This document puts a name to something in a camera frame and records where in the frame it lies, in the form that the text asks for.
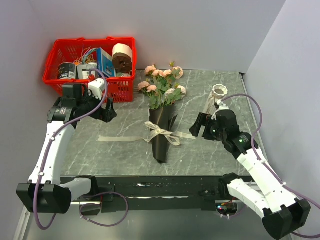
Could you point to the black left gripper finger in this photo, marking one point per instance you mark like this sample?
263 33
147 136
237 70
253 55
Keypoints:
110 107
106 116

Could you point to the pink artificial flower bouquet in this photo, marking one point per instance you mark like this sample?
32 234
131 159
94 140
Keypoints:
161 86

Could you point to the silver round can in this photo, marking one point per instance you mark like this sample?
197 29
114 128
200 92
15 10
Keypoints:
124 74

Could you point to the black tin can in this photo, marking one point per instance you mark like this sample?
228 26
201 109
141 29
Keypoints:
67 70

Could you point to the blue product box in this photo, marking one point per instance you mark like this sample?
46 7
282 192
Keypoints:
105 64

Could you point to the grey labelled box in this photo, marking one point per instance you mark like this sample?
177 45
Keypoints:
83 70

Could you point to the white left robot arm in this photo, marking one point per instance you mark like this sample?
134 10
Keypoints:
44 192

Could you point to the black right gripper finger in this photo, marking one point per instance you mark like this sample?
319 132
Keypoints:
195 130
201 120

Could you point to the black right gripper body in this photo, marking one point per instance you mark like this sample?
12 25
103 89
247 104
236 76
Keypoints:
212 132

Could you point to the white ribbed ceramic vase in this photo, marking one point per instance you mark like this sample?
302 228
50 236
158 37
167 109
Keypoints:
218 92

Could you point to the beige printed ribbon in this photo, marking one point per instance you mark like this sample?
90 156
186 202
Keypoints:
172 137

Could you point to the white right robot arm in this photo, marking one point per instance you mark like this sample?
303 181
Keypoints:
281 211

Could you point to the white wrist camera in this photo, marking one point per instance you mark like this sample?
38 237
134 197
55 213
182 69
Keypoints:
96 88
220 106

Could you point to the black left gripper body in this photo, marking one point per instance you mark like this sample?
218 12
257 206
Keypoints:
89 105

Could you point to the brown paper roll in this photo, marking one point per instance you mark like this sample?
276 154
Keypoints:
122 58

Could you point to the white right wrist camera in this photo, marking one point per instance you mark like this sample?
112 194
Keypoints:
220 106

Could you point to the black wrapping paper cone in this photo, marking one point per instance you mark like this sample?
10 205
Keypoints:
163 119

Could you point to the red plastic shopping basket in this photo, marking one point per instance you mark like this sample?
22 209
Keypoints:
121 89

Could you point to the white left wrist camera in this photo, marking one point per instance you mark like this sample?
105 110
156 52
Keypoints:
96 88

